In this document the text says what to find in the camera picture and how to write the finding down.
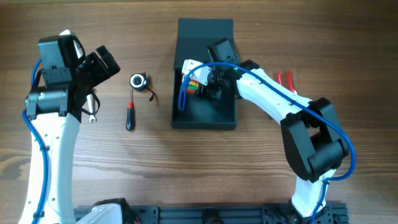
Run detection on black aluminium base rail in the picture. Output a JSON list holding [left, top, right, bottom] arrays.
[[73, 202, 348, 224]]

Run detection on black storage box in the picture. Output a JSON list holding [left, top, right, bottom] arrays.
[[171, 18, 236, 130]]

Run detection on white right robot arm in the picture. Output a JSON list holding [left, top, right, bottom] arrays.
[[183, 59, 356, 223]]

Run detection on red handled pliers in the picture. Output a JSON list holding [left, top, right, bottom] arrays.
[[277, 70, 297, 95]]

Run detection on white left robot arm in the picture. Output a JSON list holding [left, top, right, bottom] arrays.
[[19, 30, 120, 223]]

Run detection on black red handled screwdriver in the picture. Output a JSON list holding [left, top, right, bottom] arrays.
[[126, 89, 136, 131]]

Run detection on orange black multicolour tool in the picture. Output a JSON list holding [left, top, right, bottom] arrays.
[[186, 80, 200, 95]]

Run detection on small silver wrench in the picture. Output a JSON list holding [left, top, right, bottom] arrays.
[[86, 95, 97, 123]]

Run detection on black round tape measure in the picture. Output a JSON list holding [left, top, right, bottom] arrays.
[[129, 72, 155, 101]]

